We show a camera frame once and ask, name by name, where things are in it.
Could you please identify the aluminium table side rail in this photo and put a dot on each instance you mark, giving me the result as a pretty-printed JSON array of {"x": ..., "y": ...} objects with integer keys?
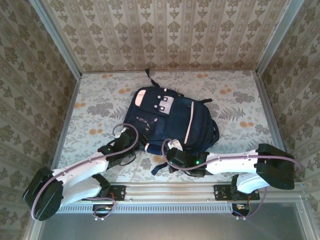
[
  {"x": 70, "y": 110},
  {"x": 271, "y": 112}
]

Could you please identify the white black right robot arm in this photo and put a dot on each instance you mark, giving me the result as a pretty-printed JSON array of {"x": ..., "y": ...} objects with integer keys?
[{"x": 232, "y": 165}]

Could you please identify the grey metal sheet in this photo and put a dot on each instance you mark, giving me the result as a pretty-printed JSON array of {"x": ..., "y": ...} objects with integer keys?
[{"x": 162, "y": 227}]

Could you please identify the aluminium mounting rail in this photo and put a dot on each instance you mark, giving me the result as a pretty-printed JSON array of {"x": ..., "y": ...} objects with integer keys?
[{"x": 170, "y": 192}]

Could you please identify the navy blue backpack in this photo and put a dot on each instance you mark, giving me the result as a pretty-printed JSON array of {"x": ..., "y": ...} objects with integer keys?
[{"x": 170, "y": 117}]

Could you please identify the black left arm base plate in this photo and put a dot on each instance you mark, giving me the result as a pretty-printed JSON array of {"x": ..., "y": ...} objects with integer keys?
[{"x": 120, "y": 192}]

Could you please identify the aluminium frame corner post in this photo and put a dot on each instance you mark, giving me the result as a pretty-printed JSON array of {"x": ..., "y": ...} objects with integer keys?
[
  {"x": 280, "y": 37},
  {"x": 55, "y": 37}
]

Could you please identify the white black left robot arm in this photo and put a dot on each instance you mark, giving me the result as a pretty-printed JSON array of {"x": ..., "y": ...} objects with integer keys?
[{"x": 80, "y": 170}]

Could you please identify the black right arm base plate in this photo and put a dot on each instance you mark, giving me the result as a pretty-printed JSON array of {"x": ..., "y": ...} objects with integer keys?
[{"x": 221, "y": 193}]

